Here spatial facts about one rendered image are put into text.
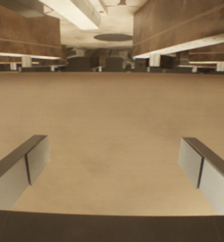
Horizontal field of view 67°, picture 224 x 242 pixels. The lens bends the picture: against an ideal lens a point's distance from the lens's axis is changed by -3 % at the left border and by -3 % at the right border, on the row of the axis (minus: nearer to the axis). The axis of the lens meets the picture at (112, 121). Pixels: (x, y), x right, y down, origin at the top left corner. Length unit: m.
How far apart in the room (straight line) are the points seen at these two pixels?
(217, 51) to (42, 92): 2.18
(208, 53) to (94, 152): 2.15
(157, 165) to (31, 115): 0.21
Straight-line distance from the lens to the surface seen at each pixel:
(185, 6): 1.05
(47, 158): 0.17
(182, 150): 0.16
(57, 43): 1.92
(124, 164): 0.28
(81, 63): 6.47
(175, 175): 0.31
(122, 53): 4.04
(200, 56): 2.34
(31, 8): 0.84
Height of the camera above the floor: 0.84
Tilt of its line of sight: 15 degrees up
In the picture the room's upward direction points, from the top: 179 degrees counter-clockwise
